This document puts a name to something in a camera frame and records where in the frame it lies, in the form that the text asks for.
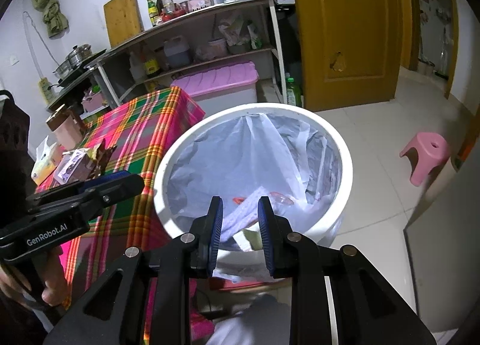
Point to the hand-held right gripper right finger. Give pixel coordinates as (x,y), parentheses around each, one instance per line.
(267,243)

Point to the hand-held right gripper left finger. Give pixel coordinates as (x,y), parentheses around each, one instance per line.
(215,240)

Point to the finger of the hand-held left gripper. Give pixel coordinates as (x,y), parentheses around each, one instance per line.
(120,187)
(112,176)

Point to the brown snack wrapper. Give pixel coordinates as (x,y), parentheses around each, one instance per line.
(105,157)

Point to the purple white carton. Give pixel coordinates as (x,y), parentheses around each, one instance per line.
(73,167)

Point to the white round trash bin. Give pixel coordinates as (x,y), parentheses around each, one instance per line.
(162,183)

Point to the person's left hand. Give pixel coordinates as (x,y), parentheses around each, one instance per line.
(54,277)

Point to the red plastic stool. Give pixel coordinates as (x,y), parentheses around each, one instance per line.
(228,285)

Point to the pink green plaid tablecloth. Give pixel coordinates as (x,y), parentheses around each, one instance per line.
(150,131)

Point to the pink jug with brown lid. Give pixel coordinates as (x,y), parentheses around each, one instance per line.
(65,131)

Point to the yellow white tissue pack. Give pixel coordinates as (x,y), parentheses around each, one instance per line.
(45,165)

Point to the small pink container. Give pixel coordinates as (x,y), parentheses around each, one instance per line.
(93,103)

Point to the grey side table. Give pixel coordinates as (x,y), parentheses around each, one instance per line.
(65,95)

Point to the translucent bin liner bag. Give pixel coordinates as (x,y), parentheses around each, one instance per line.
(270,150)

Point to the dark brown chair back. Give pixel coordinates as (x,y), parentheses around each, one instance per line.
(13,135)

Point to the yellow power strip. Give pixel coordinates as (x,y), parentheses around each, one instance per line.
(45,90)

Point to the steel pot on stove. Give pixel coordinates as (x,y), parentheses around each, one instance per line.
(75,73)

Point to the clear plastic bottle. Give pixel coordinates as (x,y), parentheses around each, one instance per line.
(137,67)

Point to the dark bottle with yellow label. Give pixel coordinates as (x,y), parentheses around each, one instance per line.
(152,65)

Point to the small steel pot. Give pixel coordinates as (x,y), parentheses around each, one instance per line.
(63,69)

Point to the plastic jug of dark liquid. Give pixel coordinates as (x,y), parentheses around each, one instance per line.
(176,52)

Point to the storage box with purple lid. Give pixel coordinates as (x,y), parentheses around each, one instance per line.
(217,78)

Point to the green soda bottle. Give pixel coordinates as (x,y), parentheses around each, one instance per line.
(292,92)

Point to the wooden cutting board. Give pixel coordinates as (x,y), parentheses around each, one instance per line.
(123,18)

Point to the pink plastic jar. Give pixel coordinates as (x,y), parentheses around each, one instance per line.
(217,48)

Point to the green glass bottle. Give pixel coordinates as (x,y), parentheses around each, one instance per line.
(152,13)

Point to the red tray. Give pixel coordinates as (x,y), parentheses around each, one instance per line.
(176,14)

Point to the grey cabinet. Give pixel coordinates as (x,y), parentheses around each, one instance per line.
(442,255)

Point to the green hanging cloth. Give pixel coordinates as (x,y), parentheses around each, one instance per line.
(50,11)

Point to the white kitchen shelf unit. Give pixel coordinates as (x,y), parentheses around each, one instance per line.
(280,67)

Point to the dark sauce bottle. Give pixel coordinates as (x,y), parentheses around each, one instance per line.
(160,5)

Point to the clear bottle with yellow cap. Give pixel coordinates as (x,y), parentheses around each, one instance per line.
(169,3)

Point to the pink plastic stool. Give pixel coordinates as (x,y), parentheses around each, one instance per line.
(427,157)

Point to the crumpled plastic bags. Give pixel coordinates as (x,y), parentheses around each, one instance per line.
(236,33)

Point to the pink box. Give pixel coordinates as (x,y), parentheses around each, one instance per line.
(200,3)

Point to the yellow wooden door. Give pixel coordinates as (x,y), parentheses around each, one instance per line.
(348,30)

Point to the white wall switch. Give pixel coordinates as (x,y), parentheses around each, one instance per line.
(13,59)

